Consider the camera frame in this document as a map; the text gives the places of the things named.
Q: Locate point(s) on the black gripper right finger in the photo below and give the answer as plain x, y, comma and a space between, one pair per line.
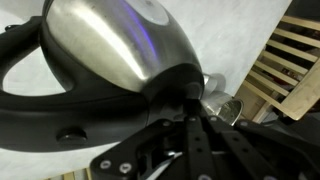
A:
264, 153

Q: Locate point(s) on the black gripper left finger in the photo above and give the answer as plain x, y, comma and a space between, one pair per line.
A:
164, 150

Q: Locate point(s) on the stainless steel electric kettle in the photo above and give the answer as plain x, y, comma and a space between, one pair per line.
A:
123, 64

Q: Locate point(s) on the light wooden chair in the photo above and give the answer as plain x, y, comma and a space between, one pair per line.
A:
285, 76

